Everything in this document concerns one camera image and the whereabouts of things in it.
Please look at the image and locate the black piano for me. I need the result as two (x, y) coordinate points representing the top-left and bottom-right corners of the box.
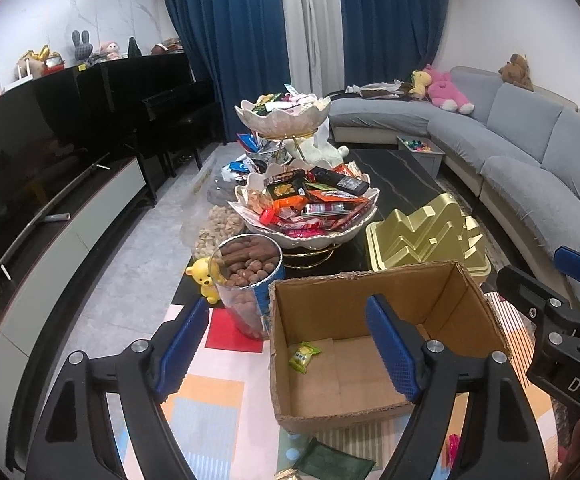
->
(77, 52), (221, 196)

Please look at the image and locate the pink snack packet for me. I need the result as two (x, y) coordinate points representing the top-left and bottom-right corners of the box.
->
(447, 432), (463, 467)

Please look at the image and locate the white tiered shell snack stand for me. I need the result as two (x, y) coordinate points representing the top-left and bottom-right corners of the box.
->
(227, 95), (381, 266)

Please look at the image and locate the white plastic bag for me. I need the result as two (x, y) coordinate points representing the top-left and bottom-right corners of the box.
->
(290, 120), (351, 166)

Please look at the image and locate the pink plush toy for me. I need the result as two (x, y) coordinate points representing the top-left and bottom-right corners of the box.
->
(422, 64), (476, 115)

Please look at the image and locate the clear bag of pistachios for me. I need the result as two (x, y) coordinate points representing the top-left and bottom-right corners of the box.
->
(180, 204), (251, 262)

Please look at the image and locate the clear jar of chocolates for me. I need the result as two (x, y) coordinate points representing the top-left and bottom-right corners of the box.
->
(209, 234), (287, 341)

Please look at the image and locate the dark green snack packet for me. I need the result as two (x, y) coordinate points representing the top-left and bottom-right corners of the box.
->
(297, 437), (377, 480)

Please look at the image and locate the narrow blue curtain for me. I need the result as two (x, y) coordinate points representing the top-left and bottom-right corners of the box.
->
(337, 0), (451, 92)

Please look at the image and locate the yellow plush toy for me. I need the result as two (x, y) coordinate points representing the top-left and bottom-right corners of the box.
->
(409, 70), (431, 100)

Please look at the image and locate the black television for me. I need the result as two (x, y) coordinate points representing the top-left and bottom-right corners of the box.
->
(0, 77), (113, 286)

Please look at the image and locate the white sheer curtain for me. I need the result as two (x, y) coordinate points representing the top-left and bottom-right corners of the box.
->
(277, 0), (345, 98)

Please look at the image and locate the grey storage bin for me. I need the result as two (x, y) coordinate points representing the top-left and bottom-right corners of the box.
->
(396, 135), (446, 177)

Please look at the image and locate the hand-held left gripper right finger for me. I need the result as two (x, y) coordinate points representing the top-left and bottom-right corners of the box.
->
(366, 294), (553, 480)

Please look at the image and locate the gold foil balloon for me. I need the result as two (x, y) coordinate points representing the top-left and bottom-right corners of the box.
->
(17, 45), (65, 79)

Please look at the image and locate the small green candy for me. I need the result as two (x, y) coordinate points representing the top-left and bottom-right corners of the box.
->
(290, 341), (323, 375)

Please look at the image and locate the gold mountain lid cookie container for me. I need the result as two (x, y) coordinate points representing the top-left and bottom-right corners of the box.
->
(366, 192), (491, 281)

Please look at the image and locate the heap of loose snack packets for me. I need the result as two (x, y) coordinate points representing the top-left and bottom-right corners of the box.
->
(217, 132), (273, 183)

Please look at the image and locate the grey plastic bag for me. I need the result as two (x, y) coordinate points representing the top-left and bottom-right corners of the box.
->
(205, 172), (243, 208)

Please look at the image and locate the grey television cabinet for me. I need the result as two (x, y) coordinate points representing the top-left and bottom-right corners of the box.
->
(0, 155), (153, 466)

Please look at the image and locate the yellow bear figurine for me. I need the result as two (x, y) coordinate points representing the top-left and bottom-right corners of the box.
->
(186, 257), (221, 305)

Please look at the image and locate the brown plush toy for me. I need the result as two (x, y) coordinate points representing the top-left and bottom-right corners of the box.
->
(499, 53), (535, 92)

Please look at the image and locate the grey bunny plush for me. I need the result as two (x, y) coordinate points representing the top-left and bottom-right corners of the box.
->
(72, 30), (95, 66)

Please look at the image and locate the brown cardboard box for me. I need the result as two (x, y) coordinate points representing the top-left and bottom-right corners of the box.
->
(269, 260), (513, 433)

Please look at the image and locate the grey corner sofa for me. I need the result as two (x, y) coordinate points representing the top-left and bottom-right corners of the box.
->
(329, 66), (580, 311)

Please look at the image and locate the wide blue curtain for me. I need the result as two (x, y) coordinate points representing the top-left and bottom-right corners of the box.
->
(157, 0), (291, 143)

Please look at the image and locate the pile of assorted snacks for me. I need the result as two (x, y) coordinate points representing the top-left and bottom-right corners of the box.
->
(230, 162), (375, 238)

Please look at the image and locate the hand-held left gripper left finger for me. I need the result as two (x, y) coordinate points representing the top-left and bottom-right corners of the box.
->
(24, 296), (211, 480)

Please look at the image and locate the colourful patchwork tablecloth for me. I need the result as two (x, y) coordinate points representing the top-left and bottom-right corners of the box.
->
(134, 290), (561, 480)

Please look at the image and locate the small heap of snacks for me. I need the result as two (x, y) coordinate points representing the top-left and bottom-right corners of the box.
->
(242, 85), (321, 113)

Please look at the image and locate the clutter of papers and cloth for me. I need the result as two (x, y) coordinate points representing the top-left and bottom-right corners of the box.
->
(345, 80), (415, 100)

